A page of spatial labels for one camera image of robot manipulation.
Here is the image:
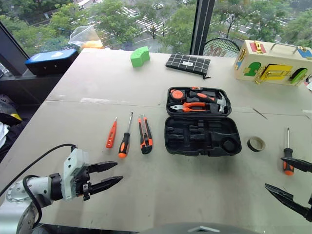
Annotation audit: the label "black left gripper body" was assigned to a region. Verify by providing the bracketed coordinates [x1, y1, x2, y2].
[74, 165, 92, 201]

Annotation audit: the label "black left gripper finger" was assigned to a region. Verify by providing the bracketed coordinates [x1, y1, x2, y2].
[88, 160, 119, 174]
[90, 175, 124, 195]

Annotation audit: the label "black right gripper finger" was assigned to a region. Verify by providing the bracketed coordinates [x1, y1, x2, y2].
[280, 157, 312, 173]
[265, 183, 312, 222]

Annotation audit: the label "Phillips screwdriver orange black handle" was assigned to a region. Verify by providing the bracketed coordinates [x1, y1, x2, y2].
[282, 127, 294, 176]

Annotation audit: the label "orange voltage tester screwdriver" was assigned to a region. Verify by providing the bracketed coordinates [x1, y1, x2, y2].
[105, 117, 118, 149]

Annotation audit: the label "black tape roll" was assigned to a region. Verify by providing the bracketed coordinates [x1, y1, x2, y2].
[247, 136, 266, 153]

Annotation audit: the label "orange black utility knife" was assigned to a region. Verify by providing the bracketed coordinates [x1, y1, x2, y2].
[137, 114, 154, 155]

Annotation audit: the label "black plastic tool case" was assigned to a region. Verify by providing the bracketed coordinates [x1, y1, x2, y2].
[164, 86, 242, 157]

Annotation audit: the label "wooden latch busy box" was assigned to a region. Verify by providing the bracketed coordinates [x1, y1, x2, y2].
[233, 39, 312, 86]

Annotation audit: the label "black bag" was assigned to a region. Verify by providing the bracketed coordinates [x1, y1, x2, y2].
[0, 94, 30, 161]

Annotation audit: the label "white cloth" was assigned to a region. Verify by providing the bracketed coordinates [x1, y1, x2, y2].
[0, 121, 10, 149]

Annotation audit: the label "orange black tape measure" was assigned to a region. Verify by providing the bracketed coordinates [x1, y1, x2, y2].
[170, 89, 187, 100]

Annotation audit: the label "dark window sill ledge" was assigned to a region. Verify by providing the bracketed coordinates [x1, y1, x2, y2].
[0, 73, 66, 105]

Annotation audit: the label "green foam block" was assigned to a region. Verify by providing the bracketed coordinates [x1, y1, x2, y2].
[130, 46, 151, 68]

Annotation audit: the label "blue black box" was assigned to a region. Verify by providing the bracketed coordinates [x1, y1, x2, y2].
[24, 49, 79, 76]

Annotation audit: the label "orange yellow soft object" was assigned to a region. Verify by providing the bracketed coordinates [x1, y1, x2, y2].
[81, 40, 104, 49]

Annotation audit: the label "black white checked pouch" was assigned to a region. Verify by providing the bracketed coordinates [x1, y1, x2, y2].
[165, 53, 212, 80]

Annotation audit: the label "clear plastic bag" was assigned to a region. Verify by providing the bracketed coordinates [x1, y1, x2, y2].
[67, 25, 103, 49]

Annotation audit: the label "badminton racket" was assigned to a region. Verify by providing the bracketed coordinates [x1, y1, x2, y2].
[202, 38, 241, 59]

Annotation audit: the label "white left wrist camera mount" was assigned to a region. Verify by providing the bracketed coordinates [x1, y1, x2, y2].
[62, 148, 90, 201]

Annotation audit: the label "orange handled pliers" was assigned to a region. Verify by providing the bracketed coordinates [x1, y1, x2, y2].
[170, 101, 211, 113]

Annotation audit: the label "claw hammer orange black handle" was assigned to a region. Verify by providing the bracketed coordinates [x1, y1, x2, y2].
[186, 89, 228, 113]

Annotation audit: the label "slanted dark window frame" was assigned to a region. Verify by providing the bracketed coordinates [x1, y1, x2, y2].
[0, 20, 30, 76]

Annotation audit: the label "dark vertical window post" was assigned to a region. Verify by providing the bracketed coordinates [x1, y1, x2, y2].
[189, 0, 215, 56]

